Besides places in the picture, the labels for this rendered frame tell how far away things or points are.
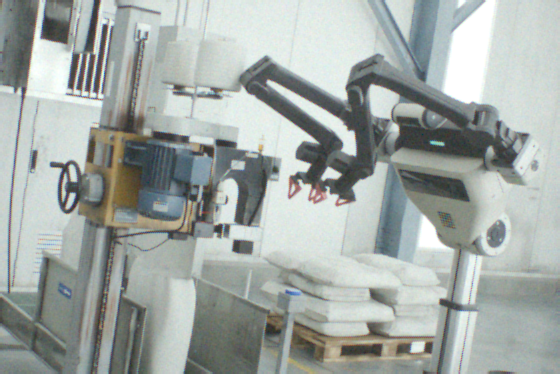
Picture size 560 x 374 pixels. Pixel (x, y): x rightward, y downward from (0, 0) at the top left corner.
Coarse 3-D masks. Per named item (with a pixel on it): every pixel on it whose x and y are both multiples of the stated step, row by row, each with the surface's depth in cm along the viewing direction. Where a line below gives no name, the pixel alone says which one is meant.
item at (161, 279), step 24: (144, 240) 355; (168, 240) 338; (192, 240) 323; (144, 264) 344; (168, 264) 335; (192, 264) 321; (144, 288) 335; (168, 288) 324; (192, 288) 329; (168, 312) 324; (192, 312) 330; (144, 336) 331; (168, 336) 325; (144, 360) 329; (168, 360) 326
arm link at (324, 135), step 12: (252, 84) 272; (264, 96) 275; (276, 96) 280; (276, 108) 282; (288, 108) 283; (300, 108) 286; (300, 120) 286; (312, 120) 288; (312, 132) 290; (324, 132) 290; (324, 144) 292
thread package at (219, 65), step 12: (204, 48) 279; (216, 48) 276; (228, 48) 277; (240, 48) 279; (204, 60) 278; (216, 60) 276; (228, 60) 277; (240, 60) 280; (204, 72) 278; (216, 72) 276; (228, 72) 277; (240, 72) 281; (204, 84) 278; (216, 84) 277; (228, 84) 278; (240, 84) 282
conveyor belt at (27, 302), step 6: (6, 294) 445; (12, 294) 447; (18, 294) 449; (24, 294) 452; (30, 294) 454; (12, 300) 434; (18, 300) 436; (24, 300) 438; (30, 300) 440; (18, 306) 424; (24, 306) 425; (30, 306) 427; (30, 312) 415
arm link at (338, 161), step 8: (336, 152) 276; (344, 152) 277; (328, 160) 279; (336, 160) 275; (344, 160) 275; (352, 160) 277; (336, 168) 277; (344, 168) 277; (352, 168) 275; (360, 176) 274; (368, 176) 273
